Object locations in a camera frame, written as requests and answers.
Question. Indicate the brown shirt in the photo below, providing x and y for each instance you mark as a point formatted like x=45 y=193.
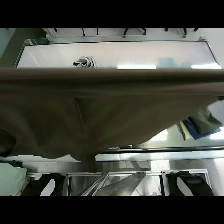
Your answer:
x=110 y=110

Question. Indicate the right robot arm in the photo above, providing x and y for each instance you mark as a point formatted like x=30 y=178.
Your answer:
x=188 y=183

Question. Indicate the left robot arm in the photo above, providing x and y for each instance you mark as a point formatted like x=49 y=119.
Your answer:
x=40 y=186

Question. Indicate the black and white striped garment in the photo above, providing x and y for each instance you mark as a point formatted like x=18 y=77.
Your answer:
x=85 y=62

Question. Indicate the blue garment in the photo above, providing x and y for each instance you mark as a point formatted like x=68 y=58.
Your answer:
x=195 y=132

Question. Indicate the dark green garment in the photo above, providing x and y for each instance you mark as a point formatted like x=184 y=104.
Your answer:
x=205 y=121

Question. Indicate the pale green garment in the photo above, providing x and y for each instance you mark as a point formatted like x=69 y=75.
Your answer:
x=11 y=180

